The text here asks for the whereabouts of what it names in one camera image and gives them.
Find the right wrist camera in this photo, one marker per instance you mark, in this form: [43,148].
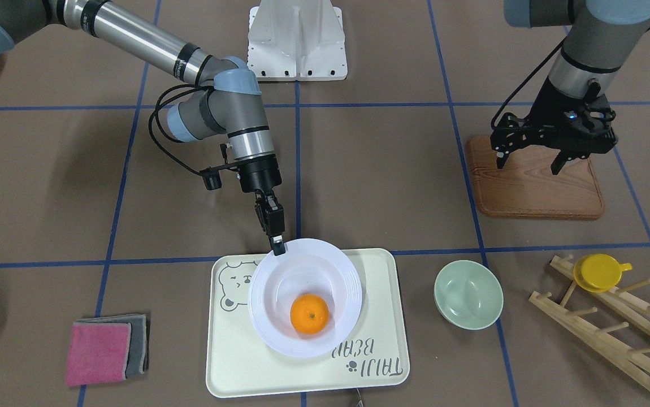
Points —
[211,175]

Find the yellow mug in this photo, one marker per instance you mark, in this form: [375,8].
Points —
[599,272]

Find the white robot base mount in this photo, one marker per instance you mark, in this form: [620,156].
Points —
[297,41]

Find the green bowl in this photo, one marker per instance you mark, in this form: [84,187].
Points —
[468,295]

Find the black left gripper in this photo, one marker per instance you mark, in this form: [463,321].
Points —
[547,103]

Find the wooden dish rack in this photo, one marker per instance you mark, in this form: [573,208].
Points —
[626,344]

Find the cream bear tray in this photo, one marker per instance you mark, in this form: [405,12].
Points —
[239,363]

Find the white ribbed plate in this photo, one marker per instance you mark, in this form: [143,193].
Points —
[308,267]

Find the orange fruit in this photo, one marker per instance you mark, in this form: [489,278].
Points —
[309,314]

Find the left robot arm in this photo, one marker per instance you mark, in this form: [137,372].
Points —
[602,36]

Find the grey cloth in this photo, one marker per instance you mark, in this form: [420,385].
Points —
[138,343]

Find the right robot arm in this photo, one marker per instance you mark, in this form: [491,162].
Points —
[226,98]

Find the pink cloth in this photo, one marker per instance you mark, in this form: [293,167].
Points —
[98,353]

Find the wooden cutting board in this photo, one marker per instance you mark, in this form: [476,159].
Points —
[526,187]

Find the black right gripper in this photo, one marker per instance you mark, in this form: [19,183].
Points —
[260,174]

